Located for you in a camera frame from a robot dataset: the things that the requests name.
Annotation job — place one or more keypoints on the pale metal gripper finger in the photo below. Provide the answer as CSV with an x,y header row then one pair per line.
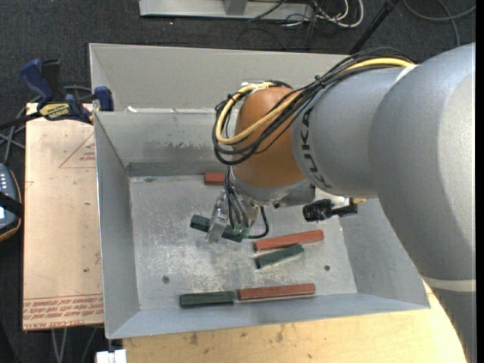
x,y
221,207
215,231

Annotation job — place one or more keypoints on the dark green block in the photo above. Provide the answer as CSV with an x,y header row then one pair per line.
x,y
280,256
198,222
207,299

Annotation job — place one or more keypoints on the red-brown flat block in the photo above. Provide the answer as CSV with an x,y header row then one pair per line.
x,y
277,292
215,178
291,239

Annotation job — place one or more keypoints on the grey metal bin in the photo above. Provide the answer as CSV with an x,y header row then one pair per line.
x,y
174,255

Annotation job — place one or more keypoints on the brown cardboard board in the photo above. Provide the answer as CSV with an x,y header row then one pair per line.
x,y
60,218

